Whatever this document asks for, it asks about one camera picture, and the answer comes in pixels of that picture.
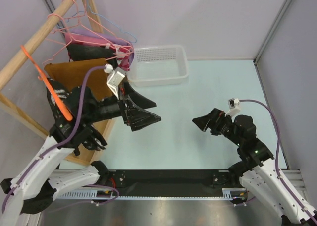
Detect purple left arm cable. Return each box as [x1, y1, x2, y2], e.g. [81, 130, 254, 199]
[1, 66, 120, 213]

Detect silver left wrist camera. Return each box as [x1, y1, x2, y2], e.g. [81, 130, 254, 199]
[104, 64, 126, 99]

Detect pink trousers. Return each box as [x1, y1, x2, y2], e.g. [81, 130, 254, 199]
[65, 28, 134, 71]

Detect orange plastic hanger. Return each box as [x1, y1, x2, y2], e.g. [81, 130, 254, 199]
[20, 45, 73, 121]

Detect white slotted cable duct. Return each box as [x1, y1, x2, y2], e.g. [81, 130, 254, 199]
[59, 188, 248, 201]

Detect brown trousers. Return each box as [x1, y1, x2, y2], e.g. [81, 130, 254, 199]
[44, 58, 113, 101]

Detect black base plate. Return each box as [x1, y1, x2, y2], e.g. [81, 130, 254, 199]
[97, 169, 242, 198]

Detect wooden clothes rack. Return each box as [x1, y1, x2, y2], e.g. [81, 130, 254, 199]
[0, 0, 105, 166]

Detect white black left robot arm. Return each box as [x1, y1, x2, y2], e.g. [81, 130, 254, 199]
[0, 79, 161, 226]

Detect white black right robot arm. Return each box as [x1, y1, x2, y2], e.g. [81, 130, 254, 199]
[192, 108, 317, 226]

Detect white plastic basket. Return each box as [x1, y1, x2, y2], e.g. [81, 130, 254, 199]
[127, 45, 189, 87]

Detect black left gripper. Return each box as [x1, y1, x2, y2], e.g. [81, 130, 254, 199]
[82, 80, 160, 130]

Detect black white patterned trousers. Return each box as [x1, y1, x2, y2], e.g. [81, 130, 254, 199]
[46, 78, 108, 152]

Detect aluminium corner post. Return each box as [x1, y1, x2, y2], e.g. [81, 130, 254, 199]
[253, 0, 293, 65]

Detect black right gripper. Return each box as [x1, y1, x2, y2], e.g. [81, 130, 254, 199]
[192, 107, 242, 146]

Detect lilac trousers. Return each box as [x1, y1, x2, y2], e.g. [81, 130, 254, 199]
[70, 28, 134, 69]

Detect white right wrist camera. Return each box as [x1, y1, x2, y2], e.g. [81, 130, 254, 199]
[225, 98, 241, 117]

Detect blue wire hanger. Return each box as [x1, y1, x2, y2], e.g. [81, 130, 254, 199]
[65, 0, 137, 44]

